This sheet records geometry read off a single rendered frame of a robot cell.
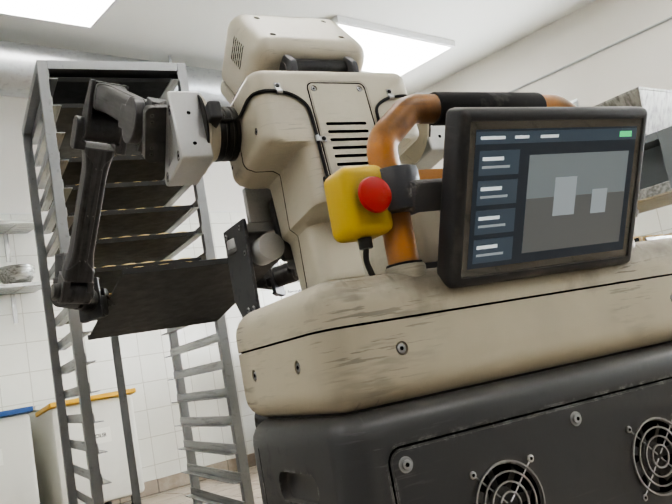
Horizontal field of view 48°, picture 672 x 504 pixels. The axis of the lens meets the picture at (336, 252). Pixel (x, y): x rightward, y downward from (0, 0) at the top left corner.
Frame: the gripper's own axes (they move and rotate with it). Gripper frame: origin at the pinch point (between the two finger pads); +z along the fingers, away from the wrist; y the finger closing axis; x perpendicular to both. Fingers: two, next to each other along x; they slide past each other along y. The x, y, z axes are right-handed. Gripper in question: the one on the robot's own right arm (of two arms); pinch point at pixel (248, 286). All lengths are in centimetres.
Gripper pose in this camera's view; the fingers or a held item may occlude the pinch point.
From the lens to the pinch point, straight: 211.6
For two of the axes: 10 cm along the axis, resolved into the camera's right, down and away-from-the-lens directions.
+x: -3.3, -1.5, -9.3
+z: -9.1, 3.0, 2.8
